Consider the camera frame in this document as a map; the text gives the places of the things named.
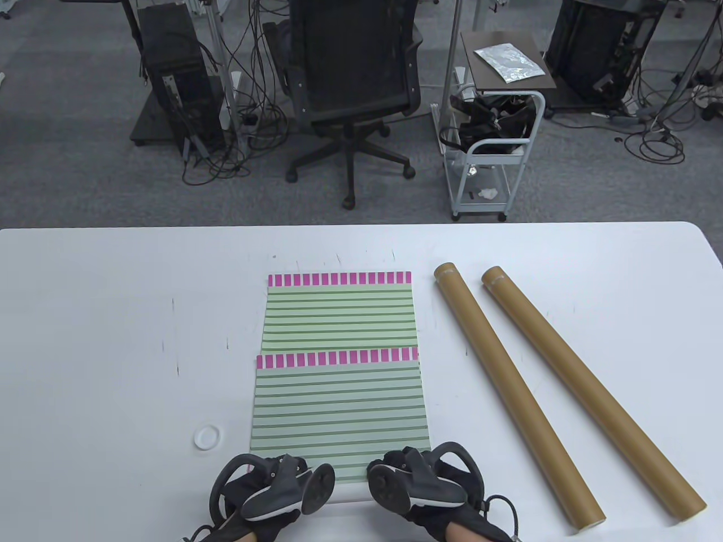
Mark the person's right hand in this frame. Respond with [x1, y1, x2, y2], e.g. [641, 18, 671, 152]
[367, 446, 493, 530]

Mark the person's left hand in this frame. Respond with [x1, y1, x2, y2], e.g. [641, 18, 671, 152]
[214, 454, 312, 542]

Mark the white plastic tube cap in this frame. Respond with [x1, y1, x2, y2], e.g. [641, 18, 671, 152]
[193, 423, 222, 451]

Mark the green striped mouse pad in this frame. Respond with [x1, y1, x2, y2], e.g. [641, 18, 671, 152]
[249, 347, 433, 504]
[247, 272, 420, 473]

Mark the brown cardboard mailing tube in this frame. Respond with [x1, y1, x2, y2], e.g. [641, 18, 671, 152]
[481, 266, 708, 521]
[433, 261, 607, 534]

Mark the person's right forearm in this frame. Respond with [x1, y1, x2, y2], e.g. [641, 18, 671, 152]
[446, 522, 486, 542]

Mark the grey hand tracker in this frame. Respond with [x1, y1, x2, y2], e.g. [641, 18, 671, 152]
[209, 453, 337, 528]
[367, 442, 484, 514]

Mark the white rolling cart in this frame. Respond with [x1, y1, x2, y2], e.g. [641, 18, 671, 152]
[432, 85, 547, 222]

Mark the black headset gear pile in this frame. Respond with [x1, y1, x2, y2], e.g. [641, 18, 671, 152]
[439, 93, 537, 156]

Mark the dark grey floor plate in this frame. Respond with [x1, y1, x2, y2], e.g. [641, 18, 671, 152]
[130, 89, 181, 147]

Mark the brown side table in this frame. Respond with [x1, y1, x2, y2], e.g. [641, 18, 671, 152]
[460, 31, 557, 92]

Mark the silver plastic bag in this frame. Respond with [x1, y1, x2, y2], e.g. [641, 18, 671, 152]
[473, 43, 547, 84]

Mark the black computer tower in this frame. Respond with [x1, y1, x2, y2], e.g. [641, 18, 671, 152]
[137, 5, 227, 153]
[545, 0, 664, 111]

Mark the black office chair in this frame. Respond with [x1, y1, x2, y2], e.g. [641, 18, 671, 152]
[263, 0, 424, 211]

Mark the white power strip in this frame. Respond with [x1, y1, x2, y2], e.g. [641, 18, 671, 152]
[686, 85, 723, 111]

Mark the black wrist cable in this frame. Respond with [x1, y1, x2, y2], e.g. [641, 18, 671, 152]
[182, 522, 227, 542]
[480, 494, 520, 542]

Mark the tangle of black cables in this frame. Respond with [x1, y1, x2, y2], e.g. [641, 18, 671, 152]
[180, 0, 291, 187]
[619, 54, 723, 165]

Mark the silver metal frame post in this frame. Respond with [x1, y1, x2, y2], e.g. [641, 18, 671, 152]
[202, 0, 249, 154]
[439, 0, 465, 133]

